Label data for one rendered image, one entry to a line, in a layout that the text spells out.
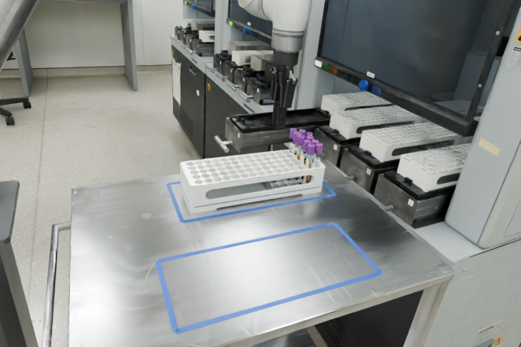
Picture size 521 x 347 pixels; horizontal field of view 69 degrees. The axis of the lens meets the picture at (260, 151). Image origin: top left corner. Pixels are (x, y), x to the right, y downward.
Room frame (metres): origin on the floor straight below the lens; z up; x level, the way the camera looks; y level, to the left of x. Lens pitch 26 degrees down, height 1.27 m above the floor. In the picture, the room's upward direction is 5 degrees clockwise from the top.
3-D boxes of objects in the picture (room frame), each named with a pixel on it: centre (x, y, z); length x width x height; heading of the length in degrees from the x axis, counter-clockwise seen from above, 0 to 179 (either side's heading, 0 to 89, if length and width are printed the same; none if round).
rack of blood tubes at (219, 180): (0.71, 0.01, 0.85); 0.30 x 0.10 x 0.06; 115
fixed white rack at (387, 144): (1.02, -0.43, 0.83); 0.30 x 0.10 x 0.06; 117
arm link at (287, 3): (1.13, -0.04, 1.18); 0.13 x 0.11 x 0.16; 29
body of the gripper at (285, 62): (1.12, -0.05, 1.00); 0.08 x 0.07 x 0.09; 27
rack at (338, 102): (1.33, -0.35, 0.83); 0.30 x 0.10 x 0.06; 117
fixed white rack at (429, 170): (0.89, -0.50, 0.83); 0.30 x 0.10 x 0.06; 117
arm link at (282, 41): (1.12, -0.05, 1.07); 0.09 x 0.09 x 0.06
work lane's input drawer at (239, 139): (1.24, -0.19, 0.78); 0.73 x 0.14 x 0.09; 117
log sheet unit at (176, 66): (2.76, 0.68, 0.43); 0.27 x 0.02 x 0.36; 27
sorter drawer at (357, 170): (1.09, -0.55, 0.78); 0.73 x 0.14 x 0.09; 117
